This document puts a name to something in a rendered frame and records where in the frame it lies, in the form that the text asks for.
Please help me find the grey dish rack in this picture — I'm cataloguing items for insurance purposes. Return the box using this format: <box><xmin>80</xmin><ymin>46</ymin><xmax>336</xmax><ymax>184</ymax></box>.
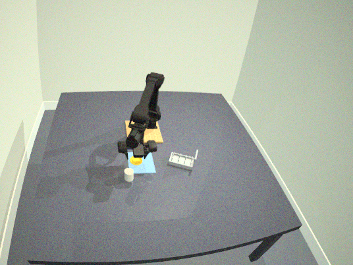
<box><xmin>168</xmin><ymin>150</ymin><xmax>198</xmax><ymax>170</ymax></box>

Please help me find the white cylinder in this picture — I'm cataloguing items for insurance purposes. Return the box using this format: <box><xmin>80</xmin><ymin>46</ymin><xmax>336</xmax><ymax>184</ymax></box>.
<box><xmin>124</xmin><ymin>168</ymin><xmax>134</xmax><ymax>181</ymax></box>

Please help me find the light blue flat mat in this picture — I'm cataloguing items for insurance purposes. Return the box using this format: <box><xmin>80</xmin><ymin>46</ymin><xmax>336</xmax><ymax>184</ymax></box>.
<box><xmin>128</xmin><ymin>152</ymin><xmax>156</xmax><ymax>174</ymax></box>

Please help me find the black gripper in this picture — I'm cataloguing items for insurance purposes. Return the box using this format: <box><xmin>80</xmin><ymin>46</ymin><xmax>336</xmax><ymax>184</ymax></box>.
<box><xmin>118</xmin><ymin>137</ymin><xmax>157</xmax><ymax>159</ymax></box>

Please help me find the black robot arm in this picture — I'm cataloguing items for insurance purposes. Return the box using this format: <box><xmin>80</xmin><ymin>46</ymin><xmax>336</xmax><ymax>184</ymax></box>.
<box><xmin>125</xmin><ymin>72</ymin><xmax>165</xmax><ymax>158</ymax></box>

